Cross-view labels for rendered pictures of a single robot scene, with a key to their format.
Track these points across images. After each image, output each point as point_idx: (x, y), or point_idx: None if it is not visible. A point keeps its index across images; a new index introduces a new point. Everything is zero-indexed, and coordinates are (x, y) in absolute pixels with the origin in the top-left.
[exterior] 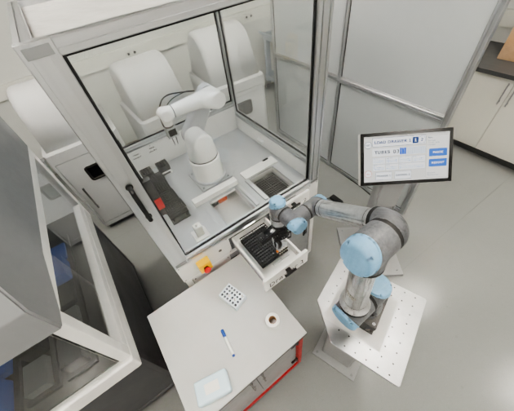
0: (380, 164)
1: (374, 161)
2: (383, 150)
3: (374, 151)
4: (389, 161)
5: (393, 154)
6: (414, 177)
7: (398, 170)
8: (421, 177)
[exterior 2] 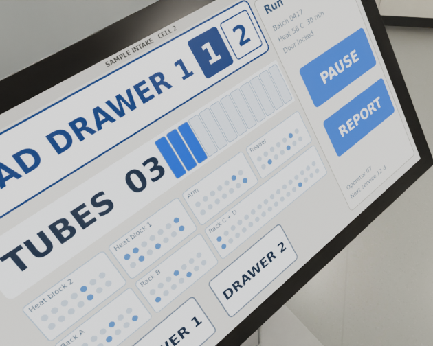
0: (102, 305)
1: (42, 317)
2: (57, 217)
3: None
4: (146, 255)
5: (142, 201)
6: (308, 245)
7: (221, 263)
8: (335, 223)
